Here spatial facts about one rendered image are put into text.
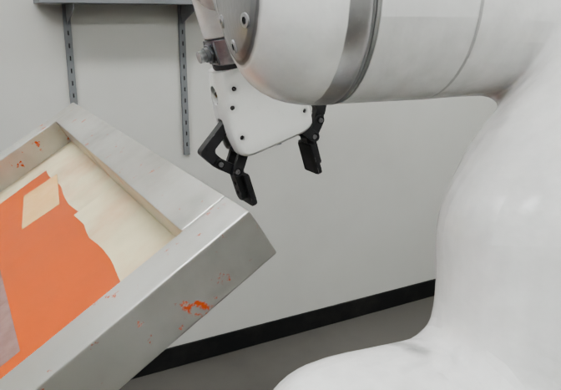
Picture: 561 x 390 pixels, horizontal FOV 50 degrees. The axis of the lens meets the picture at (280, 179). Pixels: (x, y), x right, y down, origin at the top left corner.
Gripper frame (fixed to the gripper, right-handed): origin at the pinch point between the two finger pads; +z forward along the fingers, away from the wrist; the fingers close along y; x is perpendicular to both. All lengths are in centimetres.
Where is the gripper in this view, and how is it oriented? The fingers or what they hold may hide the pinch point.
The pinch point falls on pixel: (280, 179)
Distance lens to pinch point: 72.8
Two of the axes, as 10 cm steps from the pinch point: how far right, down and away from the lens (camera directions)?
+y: 8.4, -4.0, 3.7
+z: 2.6, 8.9, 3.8
